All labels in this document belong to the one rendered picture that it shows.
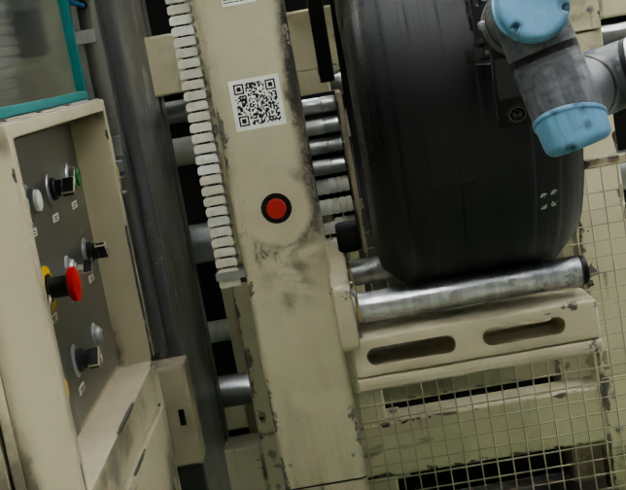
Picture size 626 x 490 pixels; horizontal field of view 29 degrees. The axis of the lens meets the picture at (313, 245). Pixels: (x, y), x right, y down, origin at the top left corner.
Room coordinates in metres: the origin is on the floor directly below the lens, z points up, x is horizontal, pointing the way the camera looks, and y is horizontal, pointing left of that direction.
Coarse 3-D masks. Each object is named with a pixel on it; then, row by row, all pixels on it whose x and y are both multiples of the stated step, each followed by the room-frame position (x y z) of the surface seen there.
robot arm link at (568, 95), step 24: (552, 48) 1.26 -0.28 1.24; (576, 48) 1.27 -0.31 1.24; (528, 72) 1.27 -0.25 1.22; (552, 72) 1.26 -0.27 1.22; (576, 72) 1.26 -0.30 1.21; (600, 72) 1.31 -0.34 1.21; (528, 96) 1.28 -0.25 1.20; (552, 96) 1.26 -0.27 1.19; (576, 96) 1.25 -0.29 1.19; (600, 96) 1.28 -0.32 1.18; (552, 120) 1.26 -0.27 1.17; (576, 120) 1.25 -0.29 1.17; (600, 120) 1.26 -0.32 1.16; (552, 144) 1.27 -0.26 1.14; (576, 144) 1.25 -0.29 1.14
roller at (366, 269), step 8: (376, 256) 2.03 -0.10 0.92; (352, 264) 2.02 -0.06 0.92; (360, 264) 2.02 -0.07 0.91; (368, 264) 2.02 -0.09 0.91; (376, 264) 2.02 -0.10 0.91; (360, 272) 2.01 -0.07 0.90; (368, 272) 2.01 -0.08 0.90; (376, 272) 2.01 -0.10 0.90; (384, 272) 2.01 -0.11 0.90; (360, 280) 2.02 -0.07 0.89; (368, 280) 2.02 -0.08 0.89; (376, 280) 2.02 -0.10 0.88; (384, 280) 2.03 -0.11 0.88
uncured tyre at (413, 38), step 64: (384, 0) 1.65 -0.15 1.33; (448, 0) 1.64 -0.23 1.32; (384, 64) 1.62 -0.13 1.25; (448, 64) 1.61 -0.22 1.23; (384, 128) 1.62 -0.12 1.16; (448, 128) 1.61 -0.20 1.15; (512, 128) 1.61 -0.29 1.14; (384, 192) 1.66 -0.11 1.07; (448, 192) 1.63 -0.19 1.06; (512, 192) 1.63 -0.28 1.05; (576, 192) 1.68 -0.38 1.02; (384, 256) 1.76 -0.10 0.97; (448, 256) 1.70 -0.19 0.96; (512, 256) 1.72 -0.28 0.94
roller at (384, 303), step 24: (528, 264) 1.75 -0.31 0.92; (552, 264) 1.74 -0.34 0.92; (576, 264) 1.73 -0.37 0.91; (408, 288) 1.74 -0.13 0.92; (432, 288) 1.74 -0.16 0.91; (456, 288) 1.73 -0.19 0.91; (480, 288) 1.73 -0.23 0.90; (504, 288) 1.73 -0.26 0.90; (528, 288) 1.73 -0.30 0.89; (552, 288) 1.74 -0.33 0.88; (384, 312) 1.74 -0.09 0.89; (408, 312) 1.74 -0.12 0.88
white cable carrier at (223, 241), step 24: (168, 0) 1.83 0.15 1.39; (192, 48) 1.83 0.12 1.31; (192, 72) 1.83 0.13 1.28; (192, 96) 1.83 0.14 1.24; (192, 120) 1.83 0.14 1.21; (216, 144) 1.84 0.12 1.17; (216, 168) 1.83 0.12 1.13; (216, 192) 1.83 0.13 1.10; (216, 216) 1.87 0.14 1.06; (216, 240) 1.83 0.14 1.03; (216, 264) 1.83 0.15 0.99; (240, 264) 1.87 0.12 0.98
